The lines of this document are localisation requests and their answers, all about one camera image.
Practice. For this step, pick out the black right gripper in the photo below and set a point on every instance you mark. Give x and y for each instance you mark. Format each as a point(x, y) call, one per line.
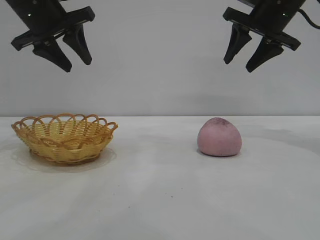
point(272, 17)

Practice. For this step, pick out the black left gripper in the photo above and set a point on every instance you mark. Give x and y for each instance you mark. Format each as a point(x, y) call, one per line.
point(47, 17)

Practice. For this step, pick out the pink peach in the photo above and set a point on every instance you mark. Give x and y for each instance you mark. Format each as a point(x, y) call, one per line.
point(220, 140)

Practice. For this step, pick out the yellow woven wicker basket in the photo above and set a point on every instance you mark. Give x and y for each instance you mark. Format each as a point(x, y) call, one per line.
point(62, 152)

